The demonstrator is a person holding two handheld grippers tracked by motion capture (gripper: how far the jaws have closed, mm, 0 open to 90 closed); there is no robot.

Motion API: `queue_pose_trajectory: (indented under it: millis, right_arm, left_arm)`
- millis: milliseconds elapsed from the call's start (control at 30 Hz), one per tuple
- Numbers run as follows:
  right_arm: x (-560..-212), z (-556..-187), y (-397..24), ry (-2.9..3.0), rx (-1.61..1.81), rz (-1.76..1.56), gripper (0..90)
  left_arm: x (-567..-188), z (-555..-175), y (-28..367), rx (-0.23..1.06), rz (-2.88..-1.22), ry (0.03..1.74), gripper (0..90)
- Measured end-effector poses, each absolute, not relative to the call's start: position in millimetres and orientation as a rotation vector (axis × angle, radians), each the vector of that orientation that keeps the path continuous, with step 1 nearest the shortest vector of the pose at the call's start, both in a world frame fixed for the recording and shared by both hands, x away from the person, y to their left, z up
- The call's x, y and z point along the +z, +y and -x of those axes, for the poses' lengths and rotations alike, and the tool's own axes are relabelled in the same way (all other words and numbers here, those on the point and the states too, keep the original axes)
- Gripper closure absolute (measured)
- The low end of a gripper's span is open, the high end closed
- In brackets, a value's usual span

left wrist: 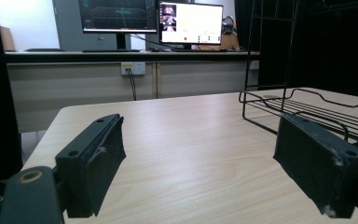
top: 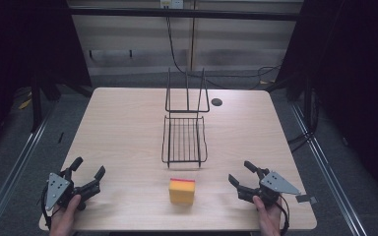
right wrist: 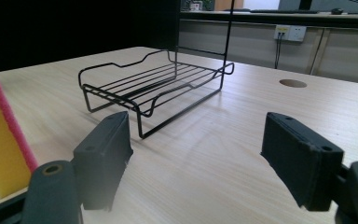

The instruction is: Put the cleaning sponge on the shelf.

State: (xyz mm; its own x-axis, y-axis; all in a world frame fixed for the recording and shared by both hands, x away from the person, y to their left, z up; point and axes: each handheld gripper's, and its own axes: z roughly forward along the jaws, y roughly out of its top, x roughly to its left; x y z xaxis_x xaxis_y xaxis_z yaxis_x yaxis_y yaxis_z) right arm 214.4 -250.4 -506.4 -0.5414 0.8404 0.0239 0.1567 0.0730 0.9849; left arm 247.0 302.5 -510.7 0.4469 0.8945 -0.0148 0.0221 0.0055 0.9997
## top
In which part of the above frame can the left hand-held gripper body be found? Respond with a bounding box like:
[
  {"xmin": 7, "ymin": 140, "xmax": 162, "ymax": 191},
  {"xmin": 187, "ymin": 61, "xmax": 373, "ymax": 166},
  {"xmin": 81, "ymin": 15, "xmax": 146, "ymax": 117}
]
[{"xmin": 44, "ymin": 167, "xmax": 101, "ymax": 212}]

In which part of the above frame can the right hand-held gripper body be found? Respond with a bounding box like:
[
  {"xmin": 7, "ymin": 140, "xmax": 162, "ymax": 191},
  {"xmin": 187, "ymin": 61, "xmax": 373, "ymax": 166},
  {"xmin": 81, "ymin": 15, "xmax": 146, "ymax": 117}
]
[{"xmin": 236, "ymin": 168, "xmax": 302, "ymax": 208}]

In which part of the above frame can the yellow box with red edge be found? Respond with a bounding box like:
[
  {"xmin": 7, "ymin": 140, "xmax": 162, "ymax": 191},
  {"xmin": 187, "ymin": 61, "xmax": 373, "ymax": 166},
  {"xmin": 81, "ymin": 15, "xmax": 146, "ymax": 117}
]
[{"xmin": 168, "ymin": 177, "xmax": 197, "ymax": 207}]

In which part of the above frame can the black wire rack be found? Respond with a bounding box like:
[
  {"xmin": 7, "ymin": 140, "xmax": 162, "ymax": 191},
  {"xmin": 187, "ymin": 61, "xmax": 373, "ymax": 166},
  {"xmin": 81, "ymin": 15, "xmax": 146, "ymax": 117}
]
[{"xmin": 160, "ymin": 67, "xmax": 211, "ymax": 169}]

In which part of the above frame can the person's left hand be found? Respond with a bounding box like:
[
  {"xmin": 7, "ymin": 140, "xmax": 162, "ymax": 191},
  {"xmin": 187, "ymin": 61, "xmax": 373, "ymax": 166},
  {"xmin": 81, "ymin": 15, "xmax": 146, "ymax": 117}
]
[{"xmin": 49, "ymin": 194, "xmax": 83, "ymax": 236}]

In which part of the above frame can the person's right hand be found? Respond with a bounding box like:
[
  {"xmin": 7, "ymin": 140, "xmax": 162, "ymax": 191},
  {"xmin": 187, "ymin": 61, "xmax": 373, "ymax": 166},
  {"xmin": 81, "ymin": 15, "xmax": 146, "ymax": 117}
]
[{"xmin": 252, "ymin": 195, "xmax": 284, "ymax": 236}]

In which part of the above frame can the grey tape tab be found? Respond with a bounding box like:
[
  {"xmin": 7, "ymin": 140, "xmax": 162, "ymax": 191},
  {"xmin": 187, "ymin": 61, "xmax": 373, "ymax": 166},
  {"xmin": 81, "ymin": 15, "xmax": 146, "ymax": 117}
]
[{"xmin": 294, "ymin": 194, "xmax": 319, "ymax": 206}]

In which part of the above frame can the black metal stand leg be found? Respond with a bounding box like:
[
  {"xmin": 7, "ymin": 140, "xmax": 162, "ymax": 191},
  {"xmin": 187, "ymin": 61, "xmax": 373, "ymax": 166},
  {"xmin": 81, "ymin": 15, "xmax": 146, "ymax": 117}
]
[
  {"xmin": 302, "ymin": 74, "xmax": 315, "ymax": 135},
  {"xmin": 30, "ymin": 76, "xmax": 44, "ymax": 134}
]

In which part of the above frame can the dark curtain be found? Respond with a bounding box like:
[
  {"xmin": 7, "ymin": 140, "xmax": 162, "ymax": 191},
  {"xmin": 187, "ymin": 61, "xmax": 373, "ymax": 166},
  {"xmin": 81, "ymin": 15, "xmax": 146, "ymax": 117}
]
[
  {"xmin": 275, "ymin": 0, "xmax": 378, "ymax": 207},
  {"xmin": 0, "ymin": 0, "xmax": 93, "ymax": 158}
]

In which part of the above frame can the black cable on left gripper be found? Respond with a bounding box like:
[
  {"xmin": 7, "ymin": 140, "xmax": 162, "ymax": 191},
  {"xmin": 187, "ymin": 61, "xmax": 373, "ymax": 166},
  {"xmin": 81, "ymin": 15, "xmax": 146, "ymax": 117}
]
[{"xmin": 40, "ymin": 185, "xmax": 54, "ymax": 230}]

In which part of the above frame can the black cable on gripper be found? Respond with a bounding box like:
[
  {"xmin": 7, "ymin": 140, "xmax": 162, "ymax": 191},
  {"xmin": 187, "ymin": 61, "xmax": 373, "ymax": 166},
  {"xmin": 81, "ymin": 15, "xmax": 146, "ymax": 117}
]
[
  {"xmin": 275, "ymin": 194, "xmax": 291, "ymax": 236},
  {"xmin": 40, "ymin": 185, "xmax": 54, "ymax": 230}
]

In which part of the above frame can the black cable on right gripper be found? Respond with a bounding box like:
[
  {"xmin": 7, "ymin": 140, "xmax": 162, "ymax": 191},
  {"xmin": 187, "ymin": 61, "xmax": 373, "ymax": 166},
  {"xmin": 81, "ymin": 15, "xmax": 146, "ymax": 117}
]
[{"xmin": 275, "ymin": 194, "xmax": 291, "ymax": 236}]

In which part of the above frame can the aluminium floor rail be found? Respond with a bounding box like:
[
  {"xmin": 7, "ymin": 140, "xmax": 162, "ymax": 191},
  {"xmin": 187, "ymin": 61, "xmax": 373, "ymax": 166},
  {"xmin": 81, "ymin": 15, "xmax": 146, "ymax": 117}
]
[
  {"xmin": 0, "ymin": 107, "xmax": 57, "ymax": 236},
  {"xmin": 289, "ymin": 101, "xmax": 369, "ymax": 236}
]

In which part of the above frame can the black hanging wall cable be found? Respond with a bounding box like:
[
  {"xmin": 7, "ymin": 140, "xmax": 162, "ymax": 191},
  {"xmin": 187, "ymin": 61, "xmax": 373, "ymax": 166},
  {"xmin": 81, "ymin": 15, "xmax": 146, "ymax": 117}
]
[{"xmin": 165, "ymin": 16, "xmax": 283, "ymax": 90}]

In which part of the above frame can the black metal frame bar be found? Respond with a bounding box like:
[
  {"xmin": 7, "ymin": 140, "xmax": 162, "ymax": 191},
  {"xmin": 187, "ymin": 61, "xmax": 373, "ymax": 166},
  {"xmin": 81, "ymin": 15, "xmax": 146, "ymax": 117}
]
[{"xmin": 68, "ymin": 7, "xmax": 303, "ymax": 22}]

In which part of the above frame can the white wall socket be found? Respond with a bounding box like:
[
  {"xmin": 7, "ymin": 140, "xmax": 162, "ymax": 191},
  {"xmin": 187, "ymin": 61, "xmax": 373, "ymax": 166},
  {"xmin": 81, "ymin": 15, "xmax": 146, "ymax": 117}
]
[{"xmin": 158, "ymin": 0, "xmax": 185, "ymax": 10}]

